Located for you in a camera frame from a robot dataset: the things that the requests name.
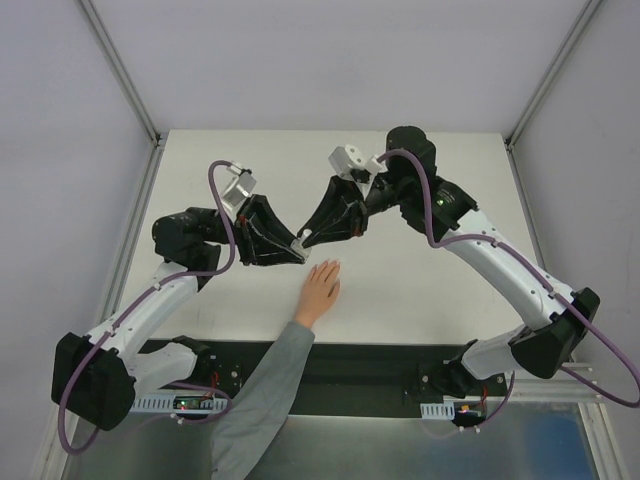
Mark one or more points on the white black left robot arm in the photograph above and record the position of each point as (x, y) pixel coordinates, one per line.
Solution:
(98, 376)

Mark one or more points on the grey sleeved forearm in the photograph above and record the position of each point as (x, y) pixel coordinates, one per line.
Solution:
(241, 437)

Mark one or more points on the left aluminium frame post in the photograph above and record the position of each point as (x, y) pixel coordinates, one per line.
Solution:
(111, 55)

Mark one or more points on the aluminium frame post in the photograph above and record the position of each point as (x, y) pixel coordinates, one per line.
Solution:
(579, 27)
(111, 55)

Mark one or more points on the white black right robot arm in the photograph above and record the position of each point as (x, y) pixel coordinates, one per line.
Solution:
(555, 316)

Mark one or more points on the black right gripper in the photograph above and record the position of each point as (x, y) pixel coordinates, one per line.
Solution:
(360, 213)

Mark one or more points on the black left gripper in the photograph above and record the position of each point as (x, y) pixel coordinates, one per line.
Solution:
(244, 230)

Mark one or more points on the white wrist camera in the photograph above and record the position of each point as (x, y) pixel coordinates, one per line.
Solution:
(349, 163)
(238, 190)

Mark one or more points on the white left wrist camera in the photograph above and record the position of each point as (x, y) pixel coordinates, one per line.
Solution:
(238, 190)

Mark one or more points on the aluminium rail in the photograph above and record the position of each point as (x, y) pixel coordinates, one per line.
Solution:
(561, 388)

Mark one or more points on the white right cable duct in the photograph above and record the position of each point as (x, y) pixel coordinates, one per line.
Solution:
(438, 411)

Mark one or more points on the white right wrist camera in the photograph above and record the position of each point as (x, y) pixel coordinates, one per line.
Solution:
(349, 163)

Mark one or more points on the right aluminium frame post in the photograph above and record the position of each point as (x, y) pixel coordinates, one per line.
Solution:
(579, 27)

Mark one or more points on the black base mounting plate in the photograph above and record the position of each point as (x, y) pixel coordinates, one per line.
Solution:
(352, 380)

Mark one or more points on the mannequin hand with nails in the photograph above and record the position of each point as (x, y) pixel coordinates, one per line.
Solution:
(318, 294)

